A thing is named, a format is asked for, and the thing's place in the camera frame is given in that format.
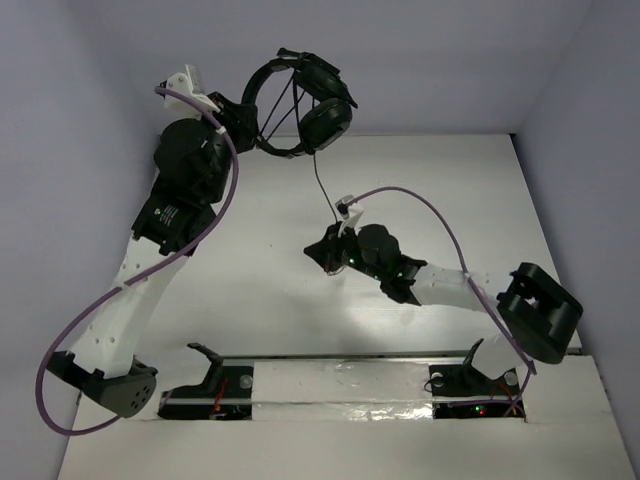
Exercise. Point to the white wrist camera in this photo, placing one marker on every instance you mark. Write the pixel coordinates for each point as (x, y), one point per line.
(350, 211)
(187, 83)

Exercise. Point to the black over-ear headphones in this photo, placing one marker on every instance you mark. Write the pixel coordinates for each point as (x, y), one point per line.
(329, 117)

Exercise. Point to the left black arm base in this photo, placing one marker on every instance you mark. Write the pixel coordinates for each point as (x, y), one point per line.
(224, 393)

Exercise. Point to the silver foil covered panel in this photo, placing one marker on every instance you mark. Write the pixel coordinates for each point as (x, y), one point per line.
(334, 390)

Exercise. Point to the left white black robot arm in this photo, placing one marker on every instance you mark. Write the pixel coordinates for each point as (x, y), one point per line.
(196, 157)

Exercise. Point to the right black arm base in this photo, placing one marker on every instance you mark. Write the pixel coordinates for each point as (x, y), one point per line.
(463, 392)

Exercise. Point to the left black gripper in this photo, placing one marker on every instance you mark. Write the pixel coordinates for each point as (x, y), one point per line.
(242, 120)

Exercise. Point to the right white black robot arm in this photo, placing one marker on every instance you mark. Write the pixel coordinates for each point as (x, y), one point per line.
(535, 316)

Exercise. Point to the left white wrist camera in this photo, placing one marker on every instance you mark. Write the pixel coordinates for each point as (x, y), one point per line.
(187, 83)

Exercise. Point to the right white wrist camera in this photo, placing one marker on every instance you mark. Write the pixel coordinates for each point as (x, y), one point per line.
(350, 211)

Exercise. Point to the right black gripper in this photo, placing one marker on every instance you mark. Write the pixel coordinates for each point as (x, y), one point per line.
(326, 251)

